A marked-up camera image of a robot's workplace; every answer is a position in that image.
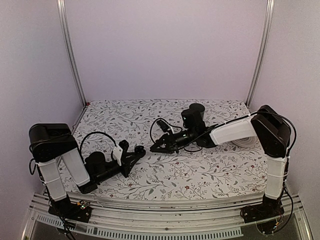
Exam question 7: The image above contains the dark grey mug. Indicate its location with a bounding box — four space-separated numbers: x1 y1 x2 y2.
189 103 205 119

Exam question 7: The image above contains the right aluminium frame post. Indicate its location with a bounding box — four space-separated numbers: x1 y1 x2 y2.
245 0 275 109

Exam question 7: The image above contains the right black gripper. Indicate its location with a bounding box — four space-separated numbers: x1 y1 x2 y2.
150 128 196 155

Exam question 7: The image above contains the front aluminium rail base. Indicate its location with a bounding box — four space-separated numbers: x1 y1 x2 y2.
21 192 313 240

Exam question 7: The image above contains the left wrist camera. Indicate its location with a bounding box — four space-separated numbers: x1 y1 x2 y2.
111 139 129 166

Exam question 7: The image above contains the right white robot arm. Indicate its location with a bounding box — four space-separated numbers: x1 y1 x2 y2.
150 103 293 223

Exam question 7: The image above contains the aluminium frame post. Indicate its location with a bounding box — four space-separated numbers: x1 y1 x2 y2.
245 0 275 109
56 0 87 107

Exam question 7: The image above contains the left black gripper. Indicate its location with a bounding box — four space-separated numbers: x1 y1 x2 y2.
95 152 141 184

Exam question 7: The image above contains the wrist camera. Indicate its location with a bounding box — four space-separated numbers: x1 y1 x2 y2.
111 139 129 166
156 119 175 134

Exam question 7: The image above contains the floral patterned table mat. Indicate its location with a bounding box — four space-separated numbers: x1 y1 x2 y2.
74 99 268 201

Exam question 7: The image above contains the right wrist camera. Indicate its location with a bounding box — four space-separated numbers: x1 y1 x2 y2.
156 119 175 134

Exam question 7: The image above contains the striped ceramic saucer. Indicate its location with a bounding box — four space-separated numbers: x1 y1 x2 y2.
232 136 258 148

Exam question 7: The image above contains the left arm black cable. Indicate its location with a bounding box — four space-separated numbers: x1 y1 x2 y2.
79 131 118 156

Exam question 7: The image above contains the left aluminium frame post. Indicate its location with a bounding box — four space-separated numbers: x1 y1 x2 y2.
56 0 87 107

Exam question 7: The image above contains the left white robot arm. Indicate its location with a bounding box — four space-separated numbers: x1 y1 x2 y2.
28 123 146 223

